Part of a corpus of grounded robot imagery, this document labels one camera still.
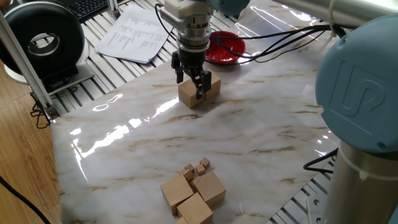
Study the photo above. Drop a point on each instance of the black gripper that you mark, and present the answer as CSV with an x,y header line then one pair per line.
x,y
192,58

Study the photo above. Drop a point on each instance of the large wooden cube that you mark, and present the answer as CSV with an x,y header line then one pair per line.
x,y
188,95
216,85
195,208
176,193
181,221
210,188

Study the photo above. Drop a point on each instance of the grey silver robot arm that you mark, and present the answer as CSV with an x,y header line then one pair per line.
x,y
360,93

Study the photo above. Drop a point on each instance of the white printed paper stack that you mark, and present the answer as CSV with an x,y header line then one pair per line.
x,y
133,37

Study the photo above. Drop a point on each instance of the red glossy bowl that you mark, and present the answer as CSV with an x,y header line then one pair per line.
x,y
228,49

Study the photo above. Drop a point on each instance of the white marble pattern board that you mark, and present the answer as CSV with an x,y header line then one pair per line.
x,y
217,140

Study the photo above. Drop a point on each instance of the small wooden cube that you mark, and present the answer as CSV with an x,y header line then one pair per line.
x,y
189,168
187,174
191,180
205,162
200,169

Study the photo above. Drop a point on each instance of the short metal upright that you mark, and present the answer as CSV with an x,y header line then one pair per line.
x,y
113,9

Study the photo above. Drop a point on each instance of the black computer keyboard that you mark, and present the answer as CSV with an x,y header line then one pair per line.
x,y
87,7

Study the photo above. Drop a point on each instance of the white wrist mount housing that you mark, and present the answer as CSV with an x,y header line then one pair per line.
x,y
183,11

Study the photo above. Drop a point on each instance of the aluminium frame post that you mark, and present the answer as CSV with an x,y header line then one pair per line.
x,y
28,71

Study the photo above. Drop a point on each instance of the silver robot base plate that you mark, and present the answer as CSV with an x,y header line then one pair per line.
x,y
314,211

